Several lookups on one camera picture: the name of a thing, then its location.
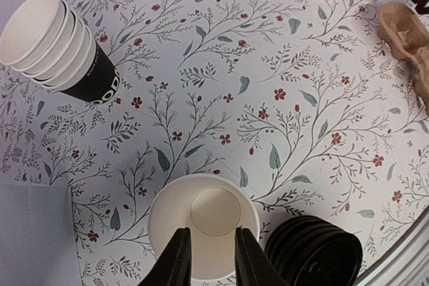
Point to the floral tablecloth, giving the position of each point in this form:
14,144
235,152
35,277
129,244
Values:
297,102

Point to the stack of black lids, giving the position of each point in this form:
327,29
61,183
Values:
307,250

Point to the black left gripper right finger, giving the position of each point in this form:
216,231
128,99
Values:
252,266

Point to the black paper coffee cup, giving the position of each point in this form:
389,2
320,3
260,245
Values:
212,208

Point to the stack of paper cups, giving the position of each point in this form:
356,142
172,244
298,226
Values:
47,42

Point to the white paper bag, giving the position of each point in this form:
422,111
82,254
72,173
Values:
37,236

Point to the brown cardboard cup carrier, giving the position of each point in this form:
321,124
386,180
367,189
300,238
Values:
407,38

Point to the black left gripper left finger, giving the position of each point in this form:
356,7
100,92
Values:
174,266

